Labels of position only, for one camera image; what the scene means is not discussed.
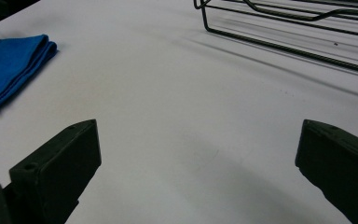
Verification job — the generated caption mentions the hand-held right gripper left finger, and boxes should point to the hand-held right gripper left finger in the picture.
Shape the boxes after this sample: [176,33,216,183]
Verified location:
[3,119,103,224]

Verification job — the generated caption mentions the black wire rack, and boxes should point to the black wire rack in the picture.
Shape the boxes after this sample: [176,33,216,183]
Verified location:
[193,0,358,77]

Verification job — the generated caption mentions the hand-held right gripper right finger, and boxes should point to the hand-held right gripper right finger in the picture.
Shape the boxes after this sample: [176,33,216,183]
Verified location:
[295,119,358,224]

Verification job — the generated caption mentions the folded blue cloth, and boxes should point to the folded blue cloth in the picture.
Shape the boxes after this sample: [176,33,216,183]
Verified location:
[0,34,59,119]

